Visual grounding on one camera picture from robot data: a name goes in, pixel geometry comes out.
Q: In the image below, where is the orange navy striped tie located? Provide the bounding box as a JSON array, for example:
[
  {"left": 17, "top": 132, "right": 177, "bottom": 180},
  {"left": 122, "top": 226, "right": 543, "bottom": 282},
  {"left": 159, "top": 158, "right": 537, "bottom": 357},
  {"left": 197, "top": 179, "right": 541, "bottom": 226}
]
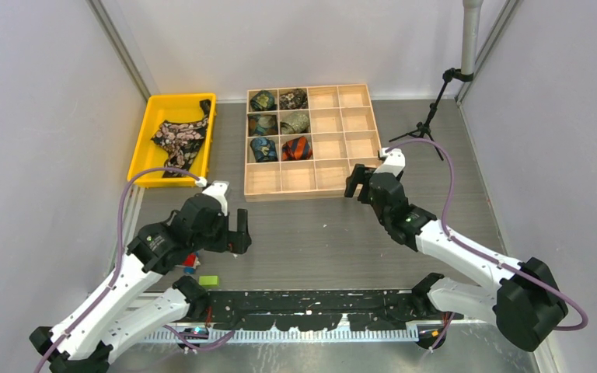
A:
[{"left": 281, "top": 136, "right": 312, "bottom": 162}]

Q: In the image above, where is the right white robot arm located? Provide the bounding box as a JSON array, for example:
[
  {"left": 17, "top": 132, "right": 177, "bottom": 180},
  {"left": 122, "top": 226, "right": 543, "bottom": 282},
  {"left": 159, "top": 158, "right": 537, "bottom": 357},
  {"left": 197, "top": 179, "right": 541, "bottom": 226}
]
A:
[{"left": 344, "top": 164, "right": 568, "bottom": 352}]

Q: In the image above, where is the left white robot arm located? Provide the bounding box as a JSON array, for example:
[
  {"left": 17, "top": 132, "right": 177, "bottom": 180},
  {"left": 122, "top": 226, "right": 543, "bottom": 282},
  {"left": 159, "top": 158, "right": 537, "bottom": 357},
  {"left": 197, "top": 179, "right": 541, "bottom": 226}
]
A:
[{"left": 30, "top": 187, "right": 252, "bottom": 372}]

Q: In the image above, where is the colourful toy car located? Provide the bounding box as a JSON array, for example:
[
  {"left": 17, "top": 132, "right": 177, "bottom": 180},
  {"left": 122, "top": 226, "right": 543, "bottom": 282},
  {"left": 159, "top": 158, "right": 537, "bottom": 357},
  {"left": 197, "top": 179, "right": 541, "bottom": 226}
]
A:
[{"left": 182, "top": 253, "right": 201, "bottom": 274}]

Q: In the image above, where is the green block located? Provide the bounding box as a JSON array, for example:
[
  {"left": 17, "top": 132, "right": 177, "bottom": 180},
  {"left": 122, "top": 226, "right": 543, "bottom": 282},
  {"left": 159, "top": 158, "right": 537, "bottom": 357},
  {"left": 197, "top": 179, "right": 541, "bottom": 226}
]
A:
[{"left": 198, "top": 275, "right": 220, "bottom": 287}]

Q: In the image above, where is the wooden grid organizer box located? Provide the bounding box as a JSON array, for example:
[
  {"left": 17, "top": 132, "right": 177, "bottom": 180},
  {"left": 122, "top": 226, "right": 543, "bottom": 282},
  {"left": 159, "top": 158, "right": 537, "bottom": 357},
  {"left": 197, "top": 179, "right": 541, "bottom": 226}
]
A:
[{"left": 243, "top": 83, "right": 382, "bottom": 202}]

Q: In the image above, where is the black mini tripod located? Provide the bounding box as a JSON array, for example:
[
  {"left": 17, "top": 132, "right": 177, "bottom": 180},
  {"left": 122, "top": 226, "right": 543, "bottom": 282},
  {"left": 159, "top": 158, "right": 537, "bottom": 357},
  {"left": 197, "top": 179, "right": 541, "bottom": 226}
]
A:
[{"left": 389, "top": 68, "right": 474, "bottom": 143}]

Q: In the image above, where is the black pink floral tie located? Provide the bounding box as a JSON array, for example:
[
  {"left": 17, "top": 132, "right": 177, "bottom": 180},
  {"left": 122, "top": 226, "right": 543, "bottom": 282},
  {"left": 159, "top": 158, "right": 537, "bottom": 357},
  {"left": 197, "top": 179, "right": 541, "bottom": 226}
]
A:
[{"left": 151, "top": 99, "right": 211, "bottom": 171}]

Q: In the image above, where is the rolled beige paisley tie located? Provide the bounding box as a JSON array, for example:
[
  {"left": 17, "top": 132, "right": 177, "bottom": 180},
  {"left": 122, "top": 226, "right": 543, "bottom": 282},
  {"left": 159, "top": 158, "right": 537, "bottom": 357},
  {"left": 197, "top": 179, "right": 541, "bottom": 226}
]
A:
[{"left": 280, "top": 111, "right": 310, "bottom": 134}]

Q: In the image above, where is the rolled blue teal tie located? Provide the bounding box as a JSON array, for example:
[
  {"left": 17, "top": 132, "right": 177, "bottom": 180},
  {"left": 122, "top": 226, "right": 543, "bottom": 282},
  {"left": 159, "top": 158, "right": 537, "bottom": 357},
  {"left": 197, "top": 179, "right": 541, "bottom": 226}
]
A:
[{"left": 250, "top": 137, "right": 278, "bottom": 163}]

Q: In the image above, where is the rolled dark floral tie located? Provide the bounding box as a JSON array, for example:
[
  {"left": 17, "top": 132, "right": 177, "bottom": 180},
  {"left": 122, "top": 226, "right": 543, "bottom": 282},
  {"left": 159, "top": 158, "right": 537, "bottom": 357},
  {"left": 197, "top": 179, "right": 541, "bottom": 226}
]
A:
[{"left": 278, "top": 88, "right": 309, "bottom": 110}]

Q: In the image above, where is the rolled blue gold tie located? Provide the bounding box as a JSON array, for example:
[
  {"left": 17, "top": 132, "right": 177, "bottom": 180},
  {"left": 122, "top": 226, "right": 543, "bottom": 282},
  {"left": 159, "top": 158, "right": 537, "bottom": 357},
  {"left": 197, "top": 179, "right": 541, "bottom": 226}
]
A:
[{"left": 248, "top": 114, "right": 279, "bottom": 137}]

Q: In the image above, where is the yellow plastic bin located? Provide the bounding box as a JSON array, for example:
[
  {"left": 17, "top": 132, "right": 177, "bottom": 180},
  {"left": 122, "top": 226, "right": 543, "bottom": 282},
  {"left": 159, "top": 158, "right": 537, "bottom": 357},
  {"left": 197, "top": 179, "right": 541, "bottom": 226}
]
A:
[{"left": 127, "top": 92, "right": 217, "bottom": 188}]

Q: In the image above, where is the rolled green paisley tie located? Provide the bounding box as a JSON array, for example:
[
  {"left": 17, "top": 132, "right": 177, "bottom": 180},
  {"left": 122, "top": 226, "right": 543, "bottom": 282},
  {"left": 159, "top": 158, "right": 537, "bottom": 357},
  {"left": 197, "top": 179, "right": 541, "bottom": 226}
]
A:
[{"left": 249, "top": 89, "right": 277, "bottom": 112}]

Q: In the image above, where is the grey metal pole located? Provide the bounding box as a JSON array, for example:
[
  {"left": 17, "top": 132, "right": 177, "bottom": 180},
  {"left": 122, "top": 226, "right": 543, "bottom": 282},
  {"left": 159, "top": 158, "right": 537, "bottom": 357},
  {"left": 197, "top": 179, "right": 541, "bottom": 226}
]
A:
[{"left": 460, "top": 0, "right": 484, "bottom": 78}]

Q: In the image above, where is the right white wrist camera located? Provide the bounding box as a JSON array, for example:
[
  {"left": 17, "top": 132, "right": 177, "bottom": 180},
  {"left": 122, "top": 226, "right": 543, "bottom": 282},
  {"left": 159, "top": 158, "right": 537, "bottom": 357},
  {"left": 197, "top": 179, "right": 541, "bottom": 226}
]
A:
[{"left": 374, "top": 148, "right": 406, "bottom": 180}]

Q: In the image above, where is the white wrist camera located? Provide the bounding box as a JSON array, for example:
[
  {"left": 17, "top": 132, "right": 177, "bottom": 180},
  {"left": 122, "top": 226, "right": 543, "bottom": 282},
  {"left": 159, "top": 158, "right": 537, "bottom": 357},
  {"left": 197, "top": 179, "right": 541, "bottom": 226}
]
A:
[
  {"left": 374, "top": 148, "right": 406, "bottom": 180},
  {"left": 196, "top": 177, "right": 229, "bottom": 216}
]

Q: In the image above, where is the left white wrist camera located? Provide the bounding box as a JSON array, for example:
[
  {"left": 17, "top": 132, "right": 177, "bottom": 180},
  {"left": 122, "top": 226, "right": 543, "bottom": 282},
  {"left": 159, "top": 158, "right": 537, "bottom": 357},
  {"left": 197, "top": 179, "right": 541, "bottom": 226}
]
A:
[{"left": 196, "top": 177, "right": 229, "bottom": 216}]

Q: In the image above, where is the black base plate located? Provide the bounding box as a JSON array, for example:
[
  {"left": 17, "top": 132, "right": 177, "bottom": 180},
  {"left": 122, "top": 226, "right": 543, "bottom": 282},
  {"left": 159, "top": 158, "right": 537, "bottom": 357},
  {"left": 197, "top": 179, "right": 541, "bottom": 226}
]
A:
[{"left": 180, "top": 289, "right": 444, "bottom": 332}]

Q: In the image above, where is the aluminium front rail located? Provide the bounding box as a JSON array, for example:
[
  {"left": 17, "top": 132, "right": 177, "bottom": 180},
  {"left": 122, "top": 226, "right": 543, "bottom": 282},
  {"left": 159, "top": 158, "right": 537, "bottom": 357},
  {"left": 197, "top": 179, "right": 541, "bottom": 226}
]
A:
[{"left": 79, "top": 291, "right": 546, "bottom": 345}]

